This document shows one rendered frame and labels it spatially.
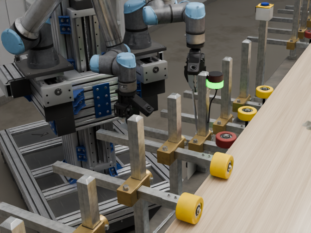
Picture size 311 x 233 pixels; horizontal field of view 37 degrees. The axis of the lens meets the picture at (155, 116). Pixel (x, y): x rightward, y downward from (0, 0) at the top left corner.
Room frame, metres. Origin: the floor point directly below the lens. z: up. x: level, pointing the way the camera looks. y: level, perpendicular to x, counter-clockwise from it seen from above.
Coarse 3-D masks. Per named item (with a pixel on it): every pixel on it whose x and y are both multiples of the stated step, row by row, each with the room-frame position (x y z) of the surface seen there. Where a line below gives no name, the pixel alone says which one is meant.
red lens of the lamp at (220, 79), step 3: (207, 75) 1.60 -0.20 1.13; (222, 75) 1.59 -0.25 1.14; (207, 78) 1.60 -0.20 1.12; (210, 78) 1.58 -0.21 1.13; (213, 78) 1.58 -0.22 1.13; (216, 78) 1.57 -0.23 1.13; (219, 78) 1.58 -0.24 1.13; (222, 78) 1.59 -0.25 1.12; (210, 81) 1.58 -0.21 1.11; (213, 81) 1.58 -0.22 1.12; (216, 81) 1.57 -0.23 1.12; (219, 81) 1.58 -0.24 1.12
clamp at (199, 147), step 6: (210, 132) 1.64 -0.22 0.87; (192, 138) 1.59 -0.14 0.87; (198, 138) 1.59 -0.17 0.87; (204, 138) 1.59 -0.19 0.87; (210, 138) 1.63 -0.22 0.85; (192, 144) 1.55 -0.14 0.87; (198, 144) 1.54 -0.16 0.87; (192, 150) 1.55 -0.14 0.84; (198, 150) 1.54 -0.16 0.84; (204, 150) 1.58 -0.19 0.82
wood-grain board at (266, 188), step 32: (288, 96) 1.89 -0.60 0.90; (256, 128) 1.60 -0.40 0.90; (288, 128) 1.59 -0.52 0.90; (256, 160) 1.36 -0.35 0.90; (288, 160) 1.36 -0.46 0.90; (224, 192) 1.19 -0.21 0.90; (256, 192) 1.18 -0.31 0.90; (288, 192) 1.17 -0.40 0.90; (192, 224) 1.04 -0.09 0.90; (224, 224) 1.03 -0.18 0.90; (256, 224) 1.03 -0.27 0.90; (288, 224) 1.02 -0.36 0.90
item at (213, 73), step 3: (210, 72) 1.62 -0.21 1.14; (213, 72) 1.62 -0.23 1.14; (216, 72) 1.62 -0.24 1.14; (219, 72) 1.62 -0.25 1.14; (210, 75) 1.59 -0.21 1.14; (213, 75) 1.59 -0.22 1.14; (216, 75) 1.59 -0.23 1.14; (219, 75) 1.58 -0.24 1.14; (207, 87) 1.61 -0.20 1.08; (207, 90) 1.61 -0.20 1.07; (216, 90) 1.60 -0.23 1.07; (216, 93) 1.60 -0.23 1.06; (210, 102) 1.61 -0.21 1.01; (210, 105) 1.62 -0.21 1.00
